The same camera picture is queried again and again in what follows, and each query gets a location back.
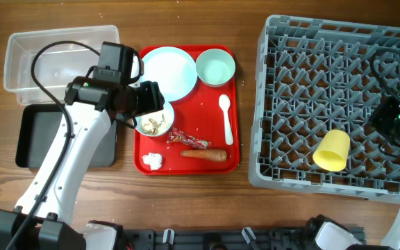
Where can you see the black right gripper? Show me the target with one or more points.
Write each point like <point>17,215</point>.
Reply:
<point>380,116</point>

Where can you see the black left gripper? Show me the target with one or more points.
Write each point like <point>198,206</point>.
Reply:
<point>152,98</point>

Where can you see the red candy wrapper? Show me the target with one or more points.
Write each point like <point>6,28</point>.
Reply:
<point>180,136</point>

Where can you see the white tissue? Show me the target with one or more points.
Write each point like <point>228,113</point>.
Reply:
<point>153,160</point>

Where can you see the yellow plastic cup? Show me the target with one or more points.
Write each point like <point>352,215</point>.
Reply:
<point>332,152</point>

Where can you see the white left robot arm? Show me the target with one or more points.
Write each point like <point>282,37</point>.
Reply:
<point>42,216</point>

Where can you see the grey dishwasher rack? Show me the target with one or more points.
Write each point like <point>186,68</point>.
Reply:
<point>313,76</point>

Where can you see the small bowl with food scraps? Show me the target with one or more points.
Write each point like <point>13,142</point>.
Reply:
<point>157,123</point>

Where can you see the large white plate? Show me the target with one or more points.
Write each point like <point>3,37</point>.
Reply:
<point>173,69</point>

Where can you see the clear plastic bin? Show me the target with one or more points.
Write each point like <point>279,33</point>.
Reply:
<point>57,66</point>

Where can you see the pale green bowl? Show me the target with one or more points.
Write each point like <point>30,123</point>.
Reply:
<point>215,67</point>

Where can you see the black plastic tray bin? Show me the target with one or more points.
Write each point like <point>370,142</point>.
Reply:
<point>39,126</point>

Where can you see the white plastic spoon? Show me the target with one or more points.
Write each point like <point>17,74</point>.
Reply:
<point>225,104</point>

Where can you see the orange carrot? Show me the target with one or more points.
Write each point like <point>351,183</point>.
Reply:
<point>215,155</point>

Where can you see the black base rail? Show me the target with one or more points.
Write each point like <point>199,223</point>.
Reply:
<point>272,239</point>

